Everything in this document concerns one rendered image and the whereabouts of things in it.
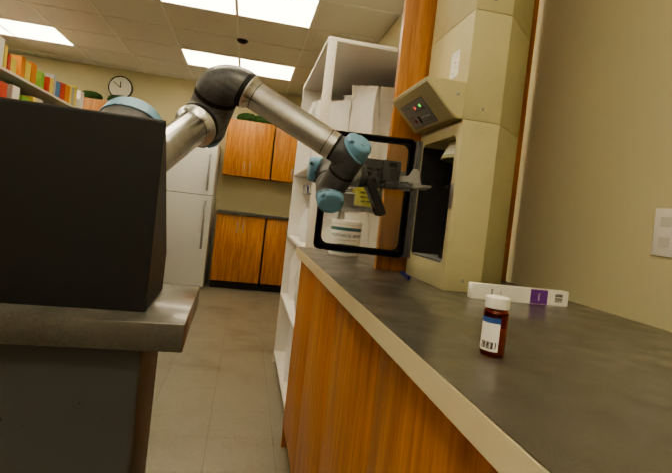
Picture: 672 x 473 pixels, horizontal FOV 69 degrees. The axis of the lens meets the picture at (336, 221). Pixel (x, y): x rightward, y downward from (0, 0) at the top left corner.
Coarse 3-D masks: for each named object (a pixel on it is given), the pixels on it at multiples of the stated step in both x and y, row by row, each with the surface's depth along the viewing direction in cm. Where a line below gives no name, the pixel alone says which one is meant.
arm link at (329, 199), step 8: (328, 168) 131; (320, 176) 136; (328, 176) 130; (320, 184) 133; (328, 184) 130; (336, 184) 129; (344, 184) 130; (320, 192) 131; (328, 192) 130; (336, 192) 130; (344, 192) 133; (320, 200) 130; (328, 200) 130; (336, 200) 131; (320, 208) 132; (328, 208) 132; (336, 208) 132
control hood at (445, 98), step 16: (432, 80) 131; (448, 80) 132; (400, 96) 153; (416, 96) 143; (432, 96) 135; (448, 96) 132; (464, 96) 133; (400, 112) 162; (448, 112) 133; (432, 128) 151
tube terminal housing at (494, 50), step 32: (448, 32) 150; (480, 32) 133; (512, 32) 136; (448, 64) 148; (480, 64) 133; (512, 64) 139; (480, 96) 134; (512, 96) 142; (448, 128) 142; (480, 128) 134; (512, 128) 145; (480, 160) 134; (512, 160) 149; (480, 192) 135; (448, 224) 135; (480, 224) 135; (416, 256) 157; (448, 256) 134; (480, 256) 136; (448, 288) 134
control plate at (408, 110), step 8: (408, 104) 152; (416, 104) 147; (424, 104) 142; (408, 112) 156; (416, 112) 151; (424, 112) 146; (432, 112) 142; (424, 120) 150; (432, 120) 145; (416, 128) 159
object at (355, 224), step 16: (384, 144) 163; (400, 160) 163; (352, 192) 163; (384, 192) 163; (400, 192) 163; (352, 208) 163; (368, 208) 163; (400, 208) 163; (336, 224) 163; (352, 224) 163; (368, 224) 163; (384, 224) 163; (336, 240) 163; (352, 240) 163; (368, 240) 164; (384, 240) 164; (384, 256) 164
